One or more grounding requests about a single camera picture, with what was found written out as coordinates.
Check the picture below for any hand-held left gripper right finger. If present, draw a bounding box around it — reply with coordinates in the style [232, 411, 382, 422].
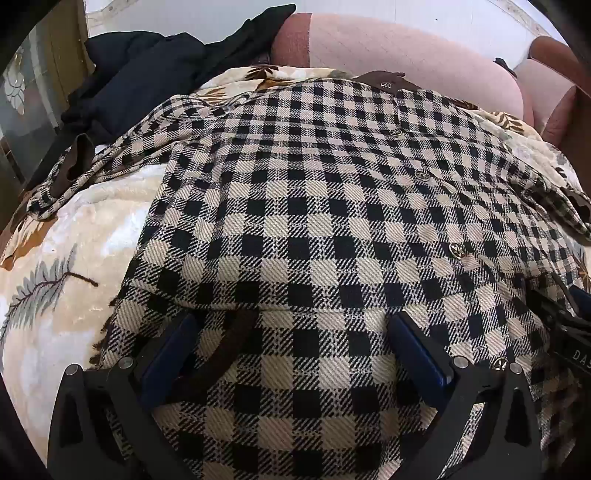
[387, 311, 542, 480]

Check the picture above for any leaf print beige blanket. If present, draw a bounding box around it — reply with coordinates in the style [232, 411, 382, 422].
[0, 65, 591, 416]

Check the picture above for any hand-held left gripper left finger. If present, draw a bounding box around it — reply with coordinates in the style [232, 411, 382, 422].
[47, 313, 202, 480]

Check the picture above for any wooden glass door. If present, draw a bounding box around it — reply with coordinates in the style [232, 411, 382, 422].
[0, 0, 96, 197]

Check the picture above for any black beige checked coat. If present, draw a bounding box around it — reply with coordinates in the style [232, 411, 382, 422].
[25, 69, 591, 480]

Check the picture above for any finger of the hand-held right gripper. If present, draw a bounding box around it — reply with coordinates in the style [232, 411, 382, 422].
[526, 271, 591, 329]

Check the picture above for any black garment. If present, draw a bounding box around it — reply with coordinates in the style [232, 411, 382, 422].
[60, 4, 297, 145]

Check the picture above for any pink brown sofa armrest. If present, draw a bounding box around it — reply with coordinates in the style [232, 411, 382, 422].
[512, 36, 591, 149]

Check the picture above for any pink sofa backrest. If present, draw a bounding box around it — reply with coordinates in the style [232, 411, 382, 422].
[270, 11, 533, 134]

